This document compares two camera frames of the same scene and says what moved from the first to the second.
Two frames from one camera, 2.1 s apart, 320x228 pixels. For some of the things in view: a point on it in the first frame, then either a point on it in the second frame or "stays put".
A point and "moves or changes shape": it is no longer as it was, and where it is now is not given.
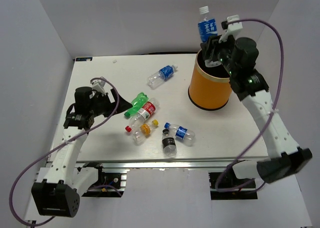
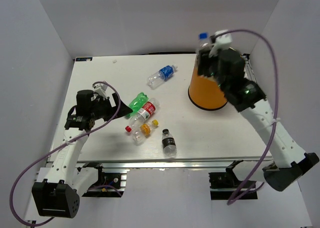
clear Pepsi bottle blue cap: x=187 y=135 moves or changes shape
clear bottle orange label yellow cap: x=143 y=132 stays put
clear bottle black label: x=168 y=143 stays put
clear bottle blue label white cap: x=157 y=78 stays put
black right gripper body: x=220 y=51 -> x=209 y=65
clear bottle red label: x=147 y=110 stays put
